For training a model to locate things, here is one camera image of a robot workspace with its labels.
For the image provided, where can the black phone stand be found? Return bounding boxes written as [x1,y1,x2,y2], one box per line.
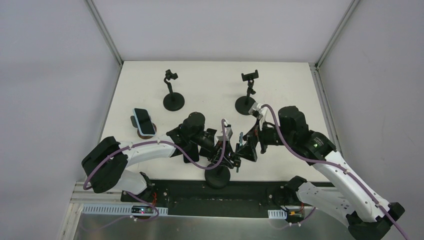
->
[234,69,259,116]
[162,69,185,112]
[204,149,241,189]

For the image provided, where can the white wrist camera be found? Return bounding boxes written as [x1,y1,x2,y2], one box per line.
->
[214,118,233,146]
[248,102,268,130]

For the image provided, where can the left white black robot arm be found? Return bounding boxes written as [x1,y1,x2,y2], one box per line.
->
[81,112,233,203]

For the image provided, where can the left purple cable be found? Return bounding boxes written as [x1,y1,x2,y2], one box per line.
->
[82,118,229,222]

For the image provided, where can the right white cable duct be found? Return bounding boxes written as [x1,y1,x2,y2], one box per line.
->
[267,209,288,220]

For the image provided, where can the left white cable duct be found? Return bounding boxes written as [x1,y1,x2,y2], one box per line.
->
[81,203,168,216]

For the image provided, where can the blue-cased phone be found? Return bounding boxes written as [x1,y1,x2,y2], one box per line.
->
[236,132,244,150]

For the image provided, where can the round wooden phone stand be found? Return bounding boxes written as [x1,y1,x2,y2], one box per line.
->
[130,115,157,140]

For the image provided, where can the white cable duct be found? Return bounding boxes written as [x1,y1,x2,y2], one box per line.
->
[81,203,168,216]
[267,209,288,220]

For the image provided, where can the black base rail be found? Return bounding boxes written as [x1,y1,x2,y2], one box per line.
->
[139,176,306,218]

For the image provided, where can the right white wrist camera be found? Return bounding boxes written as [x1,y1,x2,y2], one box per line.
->
[248,102,268,130]

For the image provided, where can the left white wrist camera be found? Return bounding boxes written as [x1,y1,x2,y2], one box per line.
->
[214,118,233,146]

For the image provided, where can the black phone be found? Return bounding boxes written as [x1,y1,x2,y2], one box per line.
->
[184,144,200,163]

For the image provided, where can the light blue phone on wooden stand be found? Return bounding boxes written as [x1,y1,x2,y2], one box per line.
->
[133,108,156,137]

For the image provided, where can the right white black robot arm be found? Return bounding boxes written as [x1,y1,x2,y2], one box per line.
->
[242,102,408,240]

